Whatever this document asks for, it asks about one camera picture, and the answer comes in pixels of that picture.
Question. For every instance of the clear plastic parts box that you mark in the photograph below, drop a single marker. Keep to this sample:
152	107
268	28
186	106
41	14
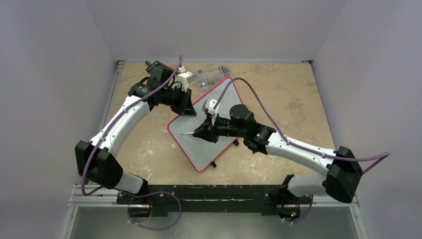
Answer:
207	78

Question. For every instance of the red framed whiteboard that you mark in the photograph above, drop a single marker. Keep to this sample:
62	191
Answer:
201	153

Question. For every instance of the black metal clamp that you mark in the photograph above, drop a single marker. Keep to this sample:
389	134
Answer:
156	63

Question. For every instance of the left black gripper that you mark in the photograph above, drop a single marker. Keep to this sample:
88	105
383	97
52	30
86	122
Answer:
186	109

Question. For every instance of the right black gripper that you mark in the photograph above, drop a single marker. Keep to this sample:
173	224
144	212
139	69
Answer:
211	129

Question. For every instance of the white whiteboard marker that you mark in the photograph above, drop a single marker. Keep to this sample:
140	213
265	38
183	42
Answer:
188	133

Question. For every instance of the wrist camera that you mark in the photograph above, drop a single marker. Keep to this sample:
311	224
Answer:
185	77
210	108

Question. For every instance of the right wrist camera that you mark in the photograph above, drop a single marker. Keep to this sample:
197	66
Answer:
210	108

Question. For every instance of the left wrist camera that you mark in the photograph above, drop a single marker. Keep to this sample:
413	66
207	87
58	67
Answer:
185	77

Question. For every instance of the aluminium frame rail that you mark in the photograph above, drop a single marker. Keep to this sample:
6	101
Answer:
102	197

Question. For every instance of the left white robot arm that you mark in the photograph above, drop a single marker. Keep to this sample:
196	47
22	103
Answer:
96	158

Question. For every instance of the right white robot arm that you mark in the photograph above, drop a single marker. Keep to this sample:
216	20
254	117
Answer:
337	172

